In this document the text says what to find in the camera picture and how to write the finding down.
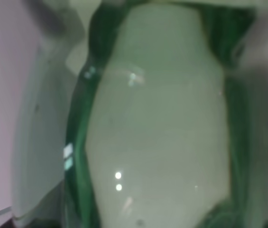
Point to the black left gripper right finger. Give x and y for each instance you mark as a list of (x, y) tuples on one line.
[(251, 53)]

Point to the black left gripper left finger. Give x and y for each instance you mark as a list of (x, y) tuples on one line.
[(57, 21)]

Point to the green transparent water bottle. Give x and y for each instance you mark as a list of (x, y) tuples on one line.
[(143, 125)]

